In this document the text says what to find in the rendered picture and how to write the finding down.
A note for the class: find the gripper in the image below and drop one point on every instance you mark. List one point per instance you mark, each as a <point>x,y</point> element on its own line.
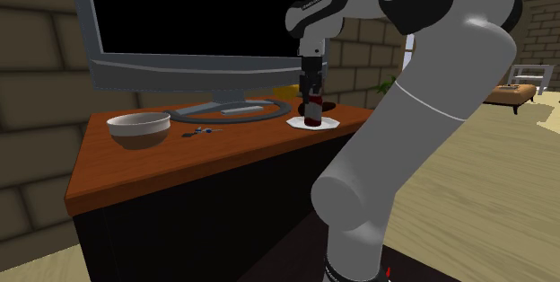
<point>311,67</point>

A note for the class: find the white and brown bowl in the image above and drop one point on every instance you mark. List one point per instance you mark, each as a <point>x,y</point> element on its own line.
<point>139,130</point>

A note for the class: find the green potted plant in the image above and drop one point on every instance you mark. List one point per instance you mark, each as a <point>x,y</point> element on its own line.
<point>386,85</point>

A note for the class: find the white octagonal plate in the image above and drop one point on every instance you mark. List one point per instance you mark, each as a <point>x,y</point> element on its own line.
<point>295,122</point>

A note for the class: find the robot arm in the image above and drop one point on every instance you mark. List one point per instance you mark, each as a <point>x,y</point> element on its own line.
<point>442,97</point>

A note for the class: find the brown top black cabinet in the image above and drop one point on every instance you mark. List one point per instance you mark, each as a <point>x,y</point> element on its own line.
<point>175,158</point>

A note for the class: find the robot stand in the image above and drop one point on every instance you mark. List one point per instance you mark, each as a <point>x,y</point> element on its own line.
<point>415,269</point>

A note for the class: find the white side table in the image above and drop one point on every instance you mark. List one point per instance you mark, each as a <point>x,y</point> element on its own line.
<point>531,71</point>

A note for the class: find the yellow object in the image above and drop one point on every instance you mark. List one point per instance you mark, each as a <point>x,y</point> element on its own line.
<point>286,92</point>

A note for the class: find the grey flat screen television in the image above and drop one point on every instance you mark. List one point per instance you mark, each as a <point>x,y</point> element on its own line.
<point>197,9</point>

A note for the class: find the orange brown ottoman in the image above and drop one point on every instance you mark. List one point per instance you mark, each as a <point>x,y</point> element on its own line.
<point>512,95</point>

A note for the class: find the grey and dark red bottle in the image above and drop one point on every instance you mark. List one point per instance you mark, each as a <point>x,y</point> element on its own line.
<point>313,108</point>

